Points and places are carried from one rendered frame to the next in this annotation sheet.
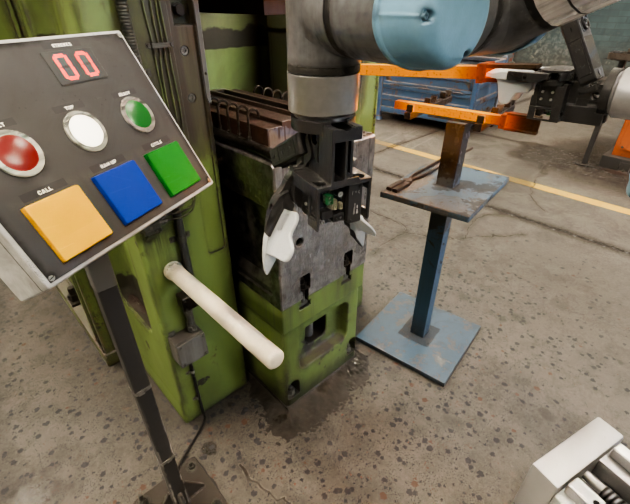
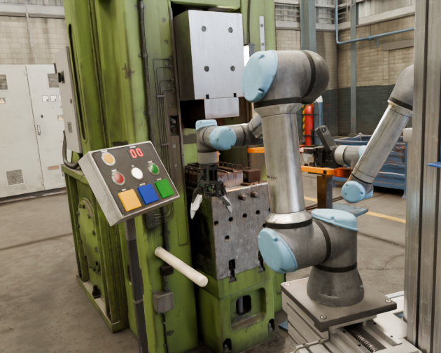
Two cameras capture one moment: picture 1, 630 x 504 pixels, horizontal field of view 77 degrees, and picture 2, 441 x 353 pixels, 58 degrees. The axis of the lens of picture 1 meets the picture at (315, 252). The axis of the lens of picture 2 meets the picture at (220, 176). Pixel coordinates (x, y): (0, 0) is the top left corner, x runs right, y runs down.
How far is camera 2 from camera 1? 97 cm
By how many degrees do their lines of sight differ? 24
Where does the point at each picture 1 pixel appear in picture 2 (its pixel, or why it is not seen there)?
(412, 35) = (215, 143)
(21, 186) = (118, 187)
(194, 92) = (177, 162)
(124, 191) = (146, 193)
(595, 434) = not seen: hidden behind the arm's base
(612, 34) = not seen: outside the picture
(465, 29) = (229, 141)
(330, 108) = (208, 161)
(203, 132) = (180, 181)
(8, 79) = (118, 157)
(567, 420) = not seen: outside the picture
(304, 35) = (199, 143)
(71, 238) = (129, 204)
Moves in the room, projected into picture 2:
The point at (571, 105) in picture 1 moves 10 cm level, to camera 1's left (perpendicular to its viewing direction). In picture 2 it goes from (327, 160) to (301, 161)
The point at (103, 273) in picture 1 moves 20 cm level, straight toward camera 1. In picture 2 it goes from (131, 232) to (141, 247)
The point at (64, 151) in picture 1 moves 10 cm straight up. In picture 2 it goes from (130, 178) to (127, 153)
